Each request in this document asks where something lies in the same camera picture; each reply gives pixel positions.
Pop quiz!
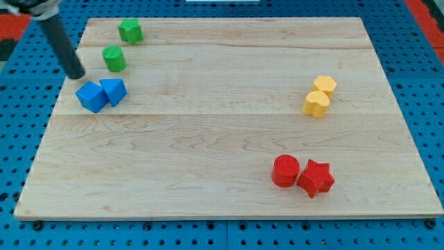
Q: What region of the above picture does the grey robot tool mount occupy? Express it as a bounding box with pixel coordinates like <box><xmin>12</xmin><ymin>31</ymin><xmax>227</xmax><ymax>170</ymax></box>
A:
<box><xmin>1</xmin><ymin>0</ymin><xmax>62</xmax><ymax>20</ymax></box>

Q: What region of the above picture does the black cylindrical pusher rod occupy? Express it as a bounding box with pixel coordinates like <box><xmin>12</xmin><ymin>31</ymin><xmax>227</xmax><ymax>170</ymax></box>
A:
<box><xmin>38</xmin><ymin>15</ymin><xmax>85</xmax><ymax>79</ymax></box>

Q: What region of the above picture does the green cylinder block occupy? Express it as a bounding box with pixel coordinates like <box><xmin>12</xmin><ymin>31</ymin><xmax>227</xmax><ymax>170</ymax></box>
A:
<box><xmin>102</xmin><ymin>45</ymin><xmax>127</xmax><ymax>72</ymax></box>

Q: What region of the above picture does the wooden board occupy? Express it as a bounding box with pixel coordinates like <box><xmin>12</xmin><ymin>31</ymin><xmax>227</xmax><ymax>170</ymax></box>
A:
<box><xmin>15</xmin><ymin>17</ymin><xmax>443</xmax><ymax>221</ymax></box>

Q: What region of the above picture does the blue cube block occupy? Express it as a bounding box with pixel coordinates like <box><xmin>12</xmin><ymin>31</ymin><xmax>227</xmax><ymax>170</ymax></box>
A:
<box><xmin>76</xmin><ymin>81</ymin><xmax>109</xmax><ymax>113</ymax></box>

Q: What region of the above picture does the blue triangle block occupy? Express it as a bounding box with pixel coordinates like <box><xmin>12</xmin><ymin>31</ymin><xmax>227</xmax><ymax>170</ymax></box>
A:
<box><xmin>99</xmin><ymin>78</ymin><xmax>128</xmax><ymax>107</ymax></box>

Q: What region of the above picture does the green star block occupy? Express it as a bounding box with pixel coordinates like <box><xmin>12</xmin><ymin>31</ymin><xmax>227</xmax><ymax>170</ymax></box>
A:
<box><xmin>118</xmin><ymin>18</ymin><xmax>144</xmax><ymax>44</ymax></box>

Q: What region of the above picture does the red cylinder block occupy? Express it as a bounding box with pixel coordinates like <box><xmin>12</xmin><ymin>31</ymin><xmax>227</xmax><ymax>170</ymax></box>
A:
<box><xmin>271</xmin><ymin>154</ymin><xmax>300</xmax><ymax>188</ymax></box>

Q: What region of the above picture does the yellow heart block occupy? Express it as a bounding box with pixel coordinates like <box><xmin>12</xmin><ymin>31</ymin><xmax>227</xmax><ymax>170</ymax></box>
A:
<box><xmin>302</xmin><ymin>90</ymin><xmax>330</xmax><ymax>119</ymax></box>

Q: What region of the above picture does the yellow hexagon block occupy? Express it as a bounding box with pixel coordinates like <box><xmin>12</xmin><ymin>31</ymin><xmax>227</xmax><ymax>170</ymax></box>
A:
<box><xmin>311</xmin><ymin>76</ymin><xmax>337</xmax><ymax>99</ymax></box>

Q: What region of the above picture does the red star block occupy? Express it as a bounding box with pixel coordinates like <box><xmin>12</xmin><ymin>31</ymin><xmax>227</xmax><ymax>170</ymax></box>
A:
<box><xmin>297</xmin><ymin>159</ymin><xmax>335</xmax><ymax>198</ymax></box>

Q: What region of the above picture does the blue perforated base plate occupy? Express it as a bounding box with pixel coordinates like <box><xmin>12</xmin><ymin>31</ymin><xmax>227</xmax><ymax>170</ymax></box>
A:
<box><xmin>1</xmin><ymin>0</ymin><xmax>443</xmax><ymax>249</ymax></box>

